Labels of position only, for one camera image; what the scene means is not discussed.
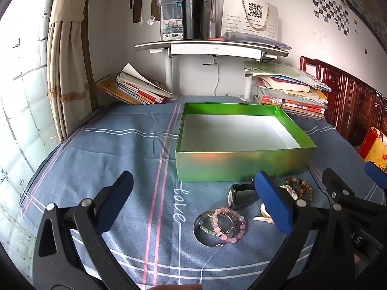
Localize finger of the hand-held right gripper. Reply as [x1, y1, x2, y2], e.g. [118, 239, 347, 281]
[364, 161, 387, 188]
[321, 167, 387, 218]

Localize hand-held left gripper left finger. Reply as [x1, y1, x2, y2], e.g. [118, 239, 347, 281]
[32, 171, 142, 290]

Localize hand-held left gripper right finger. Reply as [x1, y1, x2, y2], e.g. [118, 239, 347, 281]
[248, 171, 356, 290]

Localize brown bead bracelet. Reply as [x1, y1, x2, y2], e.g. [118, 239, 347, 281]
[284, 177, 314, 203]

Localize black wrist watch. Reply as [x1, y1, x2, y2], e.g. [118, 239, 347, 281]
[227, 180, 260, 210]

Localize green cardboard box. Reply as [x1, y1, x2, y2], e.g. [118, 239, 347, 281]
[175, 102, 317, 182]

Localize person's left hand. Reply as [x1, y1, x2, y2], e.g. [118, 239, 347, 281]
[153, 284, 203, 290]

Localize small white ornament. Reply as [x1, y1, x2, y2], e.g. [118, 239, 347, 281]
[253, 203, 275, 223]

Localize red yellow bag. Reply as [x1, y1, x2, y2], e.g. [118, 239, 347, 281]
[357, 126, 387, 173]

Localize blue striped bedsheet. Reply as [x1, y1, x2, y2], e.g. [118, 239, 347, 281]
[18, 95, 387, 290]

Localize red wooden headboard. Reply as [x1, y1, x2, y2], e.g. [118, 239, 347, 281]
[299, 56, 387, 148]

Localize silver bangle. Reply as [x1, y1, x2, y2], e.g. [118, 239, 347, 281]
[193, 211, 236, 247]

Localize tall stack of books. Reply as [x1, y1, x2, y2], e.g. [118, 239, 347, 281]
[244, 60, 332, 121]

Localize slanted stack of books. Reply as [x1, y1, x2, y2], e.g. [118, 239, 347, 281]
[95, 63, 173, 106]

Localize frosted window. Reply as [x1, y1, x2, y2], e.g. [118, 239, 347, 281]
[0, 0, 65, 266]

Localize beige curtain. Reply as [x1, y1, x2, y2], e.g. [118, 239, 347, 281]
[45, 0, 100, 141]

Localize dark blue folder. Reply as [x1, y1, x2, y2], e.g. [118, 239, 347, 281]
[222, 32, 292, 50]

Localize white desk shelf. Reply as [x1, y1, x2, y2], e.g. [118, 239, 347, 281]
[134, 40, 289, 102]

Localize clear plastic box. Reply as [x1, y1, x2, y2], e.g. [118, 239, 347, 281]
[157, 0, 186, 41]

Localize small clear bottle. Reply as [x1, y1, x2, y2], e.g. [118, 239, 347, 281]
[206, 10, 216, 40]

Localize white paper bag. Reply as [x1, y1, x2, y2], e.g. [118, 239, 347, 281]
[221, 0, 279, 40]

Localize black tumbler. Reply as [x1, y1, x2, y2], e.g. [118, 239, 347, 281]
[181, 0, 207, 40]

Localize black cable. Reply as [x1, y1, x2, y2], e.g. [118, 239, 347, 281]
[307, 165, 333, 206]

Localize purple bead bracelet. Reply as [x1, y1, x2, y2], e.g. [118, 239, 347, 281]
[224, 219, 248, 242]

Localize pink bead bracelet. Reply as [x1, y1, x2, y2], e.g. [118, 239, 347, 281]
[212, 207, 245, 247]

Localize jade green bracelet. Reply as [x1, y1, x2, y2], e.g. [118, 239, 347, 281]
[198, 216, 224, 236]

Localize white cable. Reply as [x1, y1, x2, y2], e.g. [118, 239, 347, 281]
[214, 57, 230, 97]

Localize framed wall picture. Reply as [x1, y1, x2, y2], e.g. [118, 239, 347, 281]
[327, 0, 387, 40]

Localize checkered wall stickers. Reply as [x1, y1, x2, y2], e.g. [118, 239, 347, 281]
[311, 0, 350, 35]

